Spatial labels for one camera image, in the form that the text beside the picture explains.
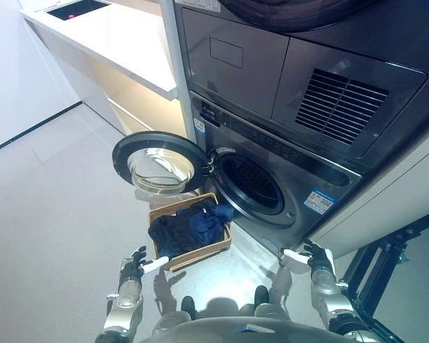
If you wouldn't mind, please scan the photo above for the round washer door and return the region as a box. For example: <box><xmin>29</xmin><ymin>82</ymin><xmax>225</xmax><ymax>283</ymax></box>
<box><xmin>112</xmin><ymin>131</ymin><xmax>215</xmax><ymax>197</ymax></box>

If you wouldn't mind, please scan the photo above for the colourful energy label sticker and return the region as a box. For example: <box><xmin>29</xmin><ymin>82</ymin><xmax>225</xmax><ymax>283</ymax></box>
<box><xmin>303</xmin><ymin>191</ymin><xmax>335</xmax><ymax>216</ymax></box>

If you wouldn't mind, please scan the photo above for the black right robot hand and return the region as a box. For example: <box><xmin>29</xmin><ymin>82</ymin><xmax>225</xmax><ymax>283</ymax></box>
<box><xmin>281</xmin><ymin>239</ymin><xmax>335</xmax><ymax>277</ymax></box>

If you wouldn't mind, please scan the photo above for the black garment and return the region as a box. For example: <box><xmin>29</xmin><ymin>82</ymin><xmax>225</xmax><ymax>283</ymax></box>
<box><xmin>148</xmin><ymin>200</ymin><xmax>226</xmax><ymax>257</ymax></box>

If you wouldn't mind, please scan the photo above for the white cabinet panel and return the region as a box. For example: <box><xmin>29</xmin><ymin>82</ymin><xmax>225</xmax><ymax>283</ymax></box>
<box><xmin>306</xmin><ymin>141</ymin><xmax>429</xmax><ymax>260</ymax></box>

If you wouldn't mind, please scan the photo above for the grey robot torso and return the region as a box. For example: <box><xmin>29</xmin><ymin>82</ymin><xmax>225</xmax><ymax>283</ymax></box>
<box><xmin>139</xmin><ymin>316</ymin><xmax>330</xmax><ymax>343</ymax></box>

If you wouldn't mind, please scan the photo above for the black left robot foot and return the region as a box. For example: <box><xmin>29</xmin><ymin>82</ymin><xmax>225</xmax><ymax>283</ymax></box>
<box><xmin>180</xmin><ymin>295</ymin><xmax>197</xmax><ymax>317</ymax></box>

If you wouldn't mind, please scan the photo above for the silver robot leg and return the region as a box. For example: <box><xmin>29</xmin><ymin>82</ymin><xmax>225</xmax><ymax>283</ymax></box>
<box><xmin>152</xmin><ymin>309</ymin><xmax>193</xmax><ymax>332</ymax></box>
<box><xmin>252</xmin><ymin>302</ymin><xmax>291</xmax><ymax>322</ymax></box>

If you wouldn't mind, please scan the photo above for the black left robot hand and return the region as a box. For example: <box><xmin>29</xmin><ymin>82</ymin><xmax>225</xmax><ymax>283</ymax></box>
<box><xmin>121</xmin><ymin>245</ymin><xmax>169</xmax><ymax>277</ymax></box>

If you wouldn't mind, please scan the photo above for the white counter cabinet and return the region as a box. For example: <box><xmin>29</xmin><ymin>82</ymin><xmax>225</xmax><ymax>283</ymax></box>
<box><xmin>19</xmin><ymin>0</ymin><xmax>179</xmax><ymax>139</ymax></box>

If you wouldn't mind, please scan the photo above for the grey stacked dryer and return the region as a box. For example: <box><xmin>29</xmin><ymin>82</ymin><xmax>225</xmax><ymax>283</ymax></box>
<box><xmin>173</xmin><ymin>0</ymin><xmax>429</xmax><ymax>176</ymax></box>

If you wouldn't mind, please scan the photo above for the woven wooden laundry basket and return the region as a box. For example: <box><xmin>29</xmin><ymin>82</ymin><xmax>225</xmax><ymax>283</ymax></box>
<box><xmin>148</xmin><ymin>192</ymin><xmax>232</xmax><ymax>272</ymax></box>

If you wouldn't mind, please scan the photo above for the silver left robot leg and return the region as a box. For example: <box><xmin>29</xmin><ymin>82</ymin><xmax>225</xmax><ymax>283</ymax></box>
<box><xmin>152</xmin><ymin>309</ymin><xmax>193</xmax><ymax>332</ymax></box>

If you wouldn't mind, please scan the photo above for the silver right robot leg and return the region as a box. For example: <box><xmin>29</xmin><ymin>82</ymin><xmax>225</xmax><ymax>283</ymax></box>
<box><xmin>252</xmin><ymin>302</ymin><xmax>291</xmax><ymax>322</ymax></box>

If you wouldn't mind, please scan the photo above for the dark blue garment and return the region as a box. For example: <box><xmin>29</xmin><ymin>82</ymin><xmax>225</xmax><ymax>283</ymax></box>
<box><xmin>177</xmin><ymin>203</ymin><xmax>235</xmax><ymax>244</ymax></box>

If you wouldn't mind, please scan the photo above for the black recessed sink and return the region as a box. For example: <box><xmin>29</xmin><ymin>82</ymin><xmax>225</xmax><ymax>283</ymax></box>
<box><xmin>44</xmin><ymin>0</ymin><xmax>112</xmax><ymax>21</ymax></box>

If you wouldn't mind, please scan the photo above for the black robot foot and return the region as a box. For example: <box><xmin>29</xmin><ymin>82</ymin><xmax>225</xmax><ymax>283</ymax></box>
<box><xmin>253</xmin><ymin>284</ymin><xmax>270</xmax><ymax>305</ymax></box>
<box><xmin>180</xmin><ymin>295</ymin><xmax>197</xmax><ymax>317</ymax></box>

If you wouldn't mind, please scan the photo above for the grey front-load washing machine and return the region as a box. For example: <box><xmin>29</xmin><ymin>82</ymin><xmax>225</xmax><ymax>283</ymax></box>
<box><xmin>189</xmin><ymin>91</ymin><xmax>364</xmax><ymax>259</ymax></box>

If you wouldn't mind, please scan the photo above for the black metal frame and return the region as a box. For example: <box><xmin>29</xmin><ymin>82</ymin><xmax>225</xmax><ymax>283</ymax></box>
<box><xmin>337</xmin><ymin>217</ymin><xmax>429</xmax><ymax>343</ymax></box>

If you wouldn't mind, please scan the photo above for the black right robot foot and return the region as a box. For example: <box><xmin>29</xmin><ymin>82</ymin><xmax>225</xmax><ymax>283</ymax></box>
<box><xmin>253</xmin><ymin>284</ymin><xmax>270</xmax><ymax>305</ymax></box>

